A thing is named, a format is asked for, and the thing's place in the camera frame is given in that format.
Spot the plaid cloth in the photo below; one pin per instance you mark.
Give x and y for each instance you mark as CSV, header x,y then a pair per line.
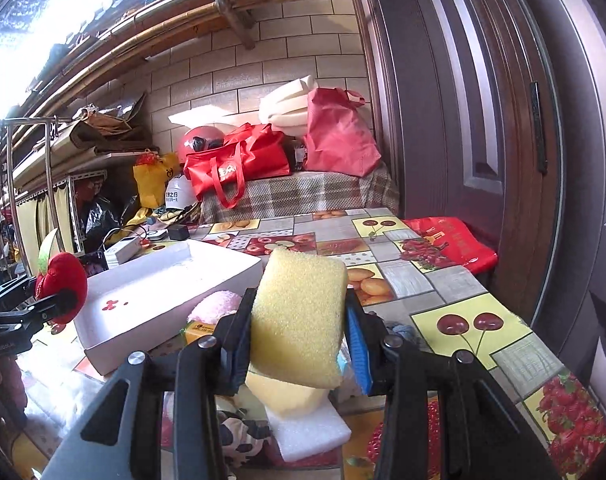
x,y
303,190

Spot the yellow sponge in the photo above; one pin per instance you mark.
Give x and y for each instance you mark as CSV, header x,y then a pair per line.
x,y
298,310

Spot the grey blue cloth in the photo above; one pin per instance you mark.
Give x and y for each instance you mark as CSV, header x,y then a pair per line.
x,y
403,334

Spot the wooden wall bracket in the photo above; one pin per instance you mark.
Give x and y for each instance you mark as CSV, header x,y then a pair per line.
x,y
233,5

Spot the black plastic bag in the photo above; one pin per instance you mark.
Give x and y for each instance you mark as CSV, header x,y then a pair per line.
x,y
98,220

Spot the yellow bag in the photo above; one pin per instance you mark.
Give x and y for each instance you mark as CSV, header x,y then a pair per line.
x,y
150,182

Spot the pile of cardboard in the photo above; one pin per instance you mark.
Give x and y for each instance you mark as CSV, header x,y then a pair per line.
x,y
103,127

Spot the small white box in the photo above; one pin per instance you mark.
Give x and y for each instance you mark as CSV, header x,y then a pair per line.
x,y
125,252

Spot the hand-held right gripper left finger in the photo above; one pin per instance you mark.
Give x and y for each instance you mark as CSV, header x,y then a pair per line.
x,y
239,342

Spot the white cardboard box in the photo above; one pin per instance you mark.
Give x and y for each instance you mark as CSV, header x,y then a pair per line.
x,y
148,280

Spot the yellow tissue packet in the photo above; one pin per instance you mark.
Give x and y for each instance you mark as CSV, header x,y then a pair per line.
x,y
198,331

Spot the red non-woven bag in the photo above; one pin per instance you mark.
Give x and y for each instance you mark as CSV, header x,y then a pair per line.
x,y
338,135

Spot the bamboo pole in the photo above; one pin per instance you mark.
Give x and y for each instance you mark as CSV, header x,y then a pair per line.
x,y
133,42
283,1

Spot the cow print plush toy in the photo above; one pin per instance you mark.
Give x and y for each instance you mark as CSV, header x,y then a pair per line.
x,y
238,440

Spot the white foam rolls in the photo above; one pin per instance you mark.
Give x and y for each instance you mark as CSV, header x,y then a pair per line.
x,y
283,105

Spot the person's left forearm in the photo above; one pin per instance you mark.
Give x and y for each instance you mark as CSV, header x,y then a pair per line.
x,y
10,390

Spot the red plastic bag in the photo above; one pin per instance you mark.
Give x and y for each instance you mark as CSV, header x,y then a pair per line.
x,y
458,245

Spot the pale yellow foam piece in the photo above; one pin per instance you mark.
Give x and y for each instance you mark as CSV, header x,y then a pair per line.
x,y
283,399

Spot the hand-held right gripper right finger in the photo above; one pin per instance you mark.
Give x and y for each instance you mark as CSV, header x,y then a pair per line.
x,y
358,352

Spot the black power adapter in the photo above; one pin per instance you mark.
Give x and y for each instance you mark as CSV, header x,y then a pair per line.
x,y
178,232

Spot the red helmet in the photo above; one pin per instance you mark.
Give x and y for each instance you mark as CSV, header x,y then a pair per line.
x,y
198,137

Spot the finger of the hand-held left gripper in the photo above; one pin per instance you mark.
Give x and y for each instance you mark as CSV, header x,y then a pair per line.
x,y
10,291
38,309

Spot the red tote bag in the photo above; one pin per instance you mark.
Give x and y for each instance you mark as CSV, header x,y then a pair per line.
x,y
238,160

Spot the white foam block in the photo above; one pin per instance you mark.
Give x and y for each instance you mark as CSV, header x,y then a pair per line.
x,y
308,435

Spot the pink plush toy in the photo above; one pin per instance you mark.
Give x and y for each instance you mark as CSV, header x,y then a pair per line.
x,y
215,306

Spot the metal rack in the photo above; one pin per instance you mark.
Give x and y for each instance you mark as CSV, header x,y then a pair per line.
x,y
48,160

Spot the white bottle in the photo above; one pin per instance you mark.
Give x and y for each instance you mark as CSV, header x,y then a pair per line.
x,y
180,192

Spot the red plush apple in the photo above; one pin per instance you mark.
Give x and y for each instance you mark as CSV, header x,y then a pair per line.
x,y
60,282

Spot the yellow curtain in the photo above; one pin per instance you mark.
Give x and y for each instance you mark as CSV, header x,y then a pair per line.
x,y
33,225

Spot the brown panelled door leaf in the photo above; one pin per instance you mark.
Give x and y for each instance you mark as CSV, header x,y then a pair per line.
x,y
593,135
433,110

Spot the fruit print tablecloth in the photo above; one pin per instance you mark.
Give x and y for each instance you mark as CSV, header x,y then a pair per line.
x,y
433,290

